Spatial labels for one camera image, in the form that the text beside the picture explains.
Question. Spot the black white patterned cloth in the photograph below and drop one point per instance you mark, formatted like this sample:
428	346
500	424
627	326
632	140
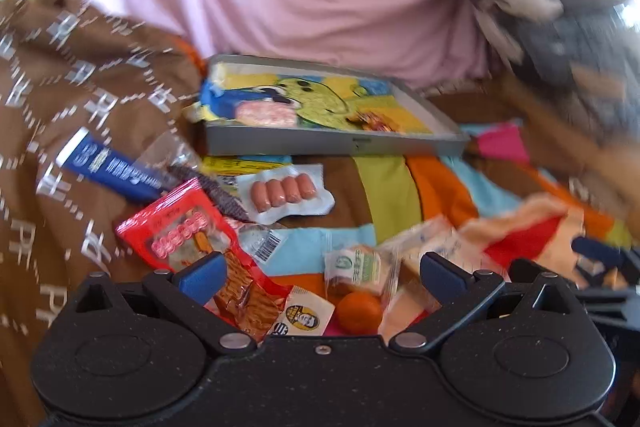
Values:
580	56

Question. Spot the brown PF patterned cloth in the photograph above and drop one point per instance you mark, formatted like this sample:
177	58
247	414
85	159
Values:
67	66

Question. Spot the yellow candy bar wrapper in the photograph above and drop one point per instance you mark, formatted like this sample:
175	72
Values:
237	166

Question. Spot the small orange mandarin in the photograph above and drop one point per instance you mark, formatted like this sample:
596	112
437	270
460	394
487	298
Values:
359	313

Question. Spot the dark dried fish packet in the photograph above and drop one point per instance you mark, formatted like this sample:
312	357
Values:
174	162

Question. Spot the green label pastry packet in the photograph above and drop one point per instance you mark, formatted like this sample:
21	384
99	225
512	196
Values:
361	268

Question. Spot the colourful patchwork blanket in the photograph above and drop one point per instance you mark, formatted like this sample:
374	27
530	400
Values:
503	208

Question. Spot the blue calcium tablet box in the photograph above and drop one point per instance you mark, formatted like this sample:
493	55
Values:
101	164

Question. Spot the mini sausages packet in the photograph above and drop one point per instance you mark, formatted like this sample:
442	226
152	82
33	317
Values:
294	190

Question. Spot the red spicy snack packet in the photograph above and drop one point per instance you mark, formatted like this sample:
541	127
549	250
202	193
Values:
183	227

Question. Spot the white cartoon face packet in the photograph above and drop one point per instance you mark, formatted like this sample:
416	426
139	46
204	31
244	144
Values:
304	314

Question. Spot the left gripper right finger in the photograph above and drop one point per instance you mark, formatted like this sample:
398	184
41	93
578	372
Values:
463	296

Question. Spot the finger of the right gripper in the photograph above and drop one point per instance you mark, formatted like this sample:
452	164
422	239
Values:
603	283

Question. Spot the cartoon print tray liner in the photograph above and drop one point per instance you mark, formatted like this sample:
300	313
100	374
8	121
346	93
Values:
321	99

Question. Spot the clear cake packet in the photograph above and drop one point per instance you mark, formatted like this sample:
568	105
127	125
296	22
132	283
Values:
411	301

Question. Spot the pink round cracker packet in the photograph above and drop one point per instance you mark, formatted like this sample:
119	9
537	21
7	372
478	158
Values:
266	114

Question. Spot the grey metal tray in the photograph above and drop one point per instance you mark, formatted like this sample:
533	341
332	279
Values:
446	138

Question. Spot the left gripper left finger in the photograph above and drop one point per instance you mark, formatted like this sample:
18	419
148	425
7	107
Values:
183	296

